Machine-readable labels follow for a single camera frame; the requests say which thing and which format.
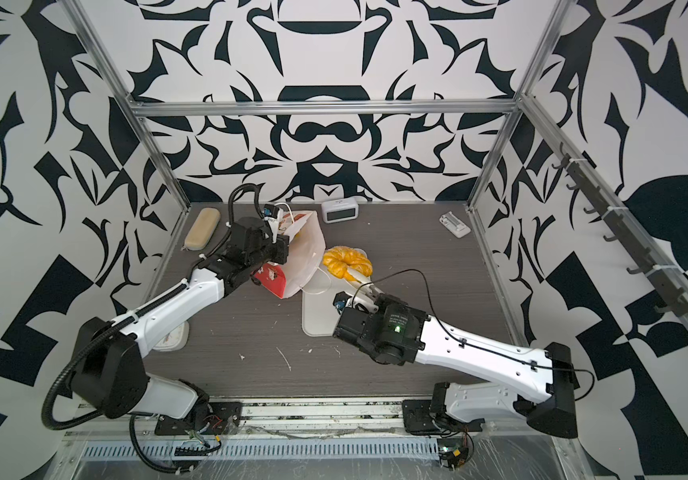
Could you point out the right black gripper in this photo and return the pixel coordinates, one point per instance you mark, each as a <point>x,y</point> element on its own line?
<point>384,304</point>

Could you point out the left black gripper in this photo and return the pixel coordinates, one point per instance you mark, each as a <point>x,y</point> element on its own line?
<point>281,243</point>

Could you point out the yellow fake braided bread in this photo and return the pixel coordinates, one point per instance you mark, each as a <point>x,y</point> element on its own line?
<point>339,261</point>

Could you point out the red white paper bag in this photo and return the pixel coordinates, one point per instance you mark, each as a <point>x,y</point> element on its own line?
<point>306,249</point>

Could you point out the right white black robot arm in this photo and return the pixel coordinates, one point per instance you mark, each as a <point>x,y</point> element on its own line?
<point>532,384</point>

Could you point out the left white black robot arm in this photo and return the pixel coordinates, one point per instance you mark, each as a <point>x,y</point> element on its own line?
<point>106,376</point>

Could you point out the white plastic tray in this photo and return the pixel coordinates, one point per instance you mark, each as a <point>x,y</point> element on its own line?
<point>319,315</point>

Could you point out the beige glasses case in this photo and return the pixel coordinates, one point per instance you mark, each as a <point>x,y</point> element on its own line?
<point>202,229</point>

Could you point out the white digital alarm clock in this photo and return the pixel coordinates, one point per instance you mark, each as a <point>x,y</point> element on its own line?
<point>340,210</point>

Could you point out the small white remote device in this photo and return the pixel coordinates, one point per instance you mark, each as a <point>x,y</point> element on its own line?
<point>454,225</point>

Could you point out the small green circuit board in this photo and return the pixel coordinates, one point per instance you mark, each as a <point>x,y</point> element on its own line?
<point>455,452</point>

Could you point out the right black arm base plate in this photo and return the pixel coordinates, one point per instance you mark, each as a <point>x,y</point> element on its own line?
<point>427,417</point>

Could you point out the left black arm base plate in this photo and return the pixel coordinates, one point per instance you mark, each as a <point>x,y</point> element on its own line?
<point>215,419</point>

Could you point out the white perforated cable duct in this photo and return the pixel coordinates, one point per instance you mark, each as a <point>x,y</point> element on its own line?
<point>302,449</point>

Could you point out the grey wall hook rack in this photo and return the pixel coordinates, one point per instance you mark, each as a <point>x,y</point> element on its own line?
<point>626,230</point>

